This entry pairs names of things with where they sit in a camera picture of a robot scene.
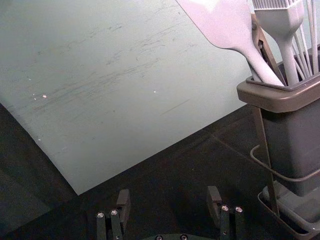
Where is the black table cloth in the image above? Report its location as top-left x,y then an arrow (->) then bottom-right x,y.
0,96 -> 320,240

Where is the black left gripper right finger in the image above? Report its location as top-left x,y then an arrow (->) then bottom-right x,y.
206,185 -> 245,240

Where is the plain pale wall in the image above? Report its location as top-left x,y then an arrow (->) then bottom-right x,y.
0,0 -> 320,196

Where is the pale grey basting brush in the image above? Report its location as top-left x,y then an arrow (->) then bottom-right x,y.
251,0 -> 305,86

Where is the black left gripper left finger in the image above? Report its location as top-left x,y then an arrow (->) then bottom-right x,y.
96,189 -> 131,240

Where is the black rack with steel bars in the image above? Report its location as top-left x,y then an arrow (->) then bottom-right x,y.
249,103 -> 320,240

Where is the pale grey spatula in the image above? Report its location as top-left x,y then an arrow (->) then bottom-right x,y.
174,0 -> 285,87

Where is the pale grey whisk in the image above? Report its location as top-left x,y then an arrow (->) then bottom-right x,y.
291,0 -> 320,79

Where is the dark grey utensil holder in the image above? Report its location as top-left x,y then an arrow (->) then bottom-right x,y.
236,43 -> 320,198

